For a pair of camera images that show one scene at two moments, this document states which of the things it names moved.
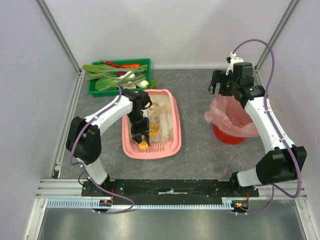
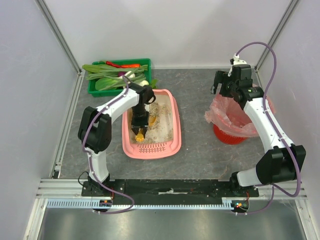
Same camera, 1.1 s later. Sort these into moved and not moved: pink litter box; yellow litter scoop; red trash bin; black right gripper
Moved: yellow litter scoop
Not moved: pink litter box; black right gripper; red trash bin
